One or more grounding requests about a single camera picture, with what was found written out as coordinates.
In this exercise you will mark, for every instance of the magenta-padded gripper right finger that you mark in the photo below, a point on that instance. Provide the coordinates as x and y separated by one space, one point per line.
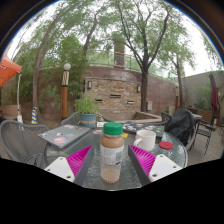
161 166

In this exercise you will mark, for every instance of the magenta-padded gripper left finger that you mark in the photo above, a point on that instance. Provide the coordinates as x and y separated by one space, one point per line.
60 166

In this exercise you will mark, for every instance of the green-capped brown drink bottle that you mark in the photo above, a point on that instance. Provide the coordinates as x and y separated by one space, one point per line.
112 150

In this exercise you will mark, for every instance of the flat round red coaster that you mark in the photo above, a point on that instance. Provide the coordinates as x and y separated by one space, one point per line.
166 145

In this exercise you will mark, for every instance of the grey laptop with stickers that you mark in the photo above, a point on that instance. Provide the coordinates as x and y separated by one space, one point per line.
63 135

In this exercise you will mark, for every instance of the white mug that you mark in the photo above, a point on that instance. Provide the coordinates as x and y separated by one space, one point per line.
146 138

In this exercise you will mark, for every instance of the dark laptop with stickers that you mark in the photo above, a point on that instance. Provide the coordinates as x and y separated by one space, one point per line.
146 128

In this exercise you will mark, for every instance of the jacket-draped grey metal chair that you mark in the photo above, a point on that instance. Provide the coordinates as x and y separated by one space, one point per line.
193 140

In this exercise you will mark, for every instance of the black jacket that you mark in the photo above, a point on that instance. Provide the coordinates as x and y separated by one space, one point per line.
181 125

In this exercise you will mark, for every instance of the black metal patio chair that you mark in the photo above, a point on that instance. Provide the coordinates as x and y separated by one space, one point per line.
206 131

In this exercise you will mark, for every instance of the white printed paper sheet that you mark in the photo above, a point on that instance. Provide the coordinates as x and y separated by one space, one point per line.
100 124

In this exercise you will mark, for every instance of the round dark patio table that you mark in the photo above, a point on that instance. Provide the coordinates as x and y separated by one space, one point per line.
197 116

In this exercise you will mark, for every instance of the green plant in blue pot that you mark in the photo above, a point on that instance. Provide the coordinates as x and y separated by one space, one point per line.
87 110

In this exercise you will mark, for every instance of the dark-trunked tall tree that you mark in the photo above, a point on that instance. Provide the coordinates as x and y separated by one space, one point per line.
144 86

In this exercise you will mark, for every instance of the pale-trunked leaning tree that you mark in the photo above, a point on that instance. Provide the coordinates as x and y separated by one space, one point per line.
36 83

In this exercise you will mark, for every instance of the closed maroon patio umbrella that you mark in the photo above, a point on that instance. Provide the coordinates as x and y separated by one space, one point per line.
214 93

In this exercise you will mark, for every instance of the orange canopy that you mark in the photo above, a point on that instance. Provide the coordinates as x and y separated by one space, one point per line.
8 70

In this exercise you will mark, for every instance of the yellow blue striped post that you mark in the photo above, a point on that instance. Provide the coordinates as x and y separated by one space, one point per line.
34 116

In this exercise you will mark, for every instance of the wooden globe-topped lamp post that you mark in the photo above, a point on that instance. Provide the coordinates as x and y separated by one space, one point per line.
64 96
177 96

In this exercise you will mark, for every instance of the wall lantern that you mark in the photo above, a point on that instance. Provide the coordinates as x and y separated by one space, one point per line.
89 85
138 88

